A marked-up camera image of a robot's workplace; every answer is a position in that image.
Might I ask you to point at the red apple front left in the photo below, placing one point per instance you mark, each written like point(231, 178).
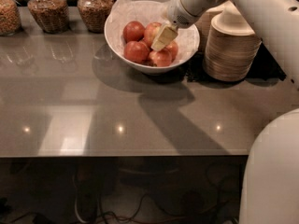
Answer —
point(136, 52)

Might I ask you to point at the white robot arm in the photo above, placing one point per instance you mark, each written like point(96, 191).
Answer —
point(270, 190)

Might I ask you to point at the rear stack paper bowls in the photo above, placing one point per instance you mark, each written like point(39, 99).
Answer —
point(203, 25)

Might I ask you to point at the front stack paper bowls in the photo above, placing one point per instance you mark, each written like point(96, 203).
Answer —
point(231, 46)

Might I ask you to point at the middle glass cereal jar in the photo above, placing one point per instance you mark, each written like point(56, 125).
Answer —
point(52, 16)

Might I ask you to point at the glass cereal jar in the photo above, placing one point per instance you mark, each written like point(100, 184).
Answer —
point(52, 16)
point(94, 13)
point(10, 19)

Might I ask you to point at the stack paper bowls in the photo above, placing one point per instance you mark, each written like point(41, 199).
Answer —
point(203, 25)
point(231, 46)

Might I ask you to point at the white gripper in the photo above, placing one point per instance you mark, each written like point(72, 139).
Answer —
point(179, 12)

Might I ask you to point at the red apple top left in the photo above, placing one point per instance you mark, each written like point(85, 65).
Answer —
point(133, 31)

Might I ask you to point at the red yellow apple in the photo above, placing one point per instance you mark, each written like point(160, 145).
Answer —
point(150, 32)

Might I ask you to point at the right glass cereal jar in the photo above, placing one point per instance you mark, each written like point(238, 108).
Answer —
point(94, 13)

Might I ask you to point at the red apple front centre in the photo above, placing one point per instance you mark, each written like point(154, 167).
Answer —
point(162, 58)

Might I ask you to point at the red apple right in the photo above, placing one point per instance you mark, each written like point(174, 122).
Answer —
point(173, 49)

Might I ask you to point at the black mat under bowls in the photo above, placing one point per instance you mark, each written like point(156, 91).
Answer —
point(264, 67)

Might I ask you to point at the left glass cereal jar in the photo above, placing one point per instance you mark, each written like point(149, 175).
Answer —
point(10, 19)

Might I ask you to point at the white ceramic bowl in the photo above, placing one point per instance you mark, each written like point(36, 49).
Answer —
point(149, 68)

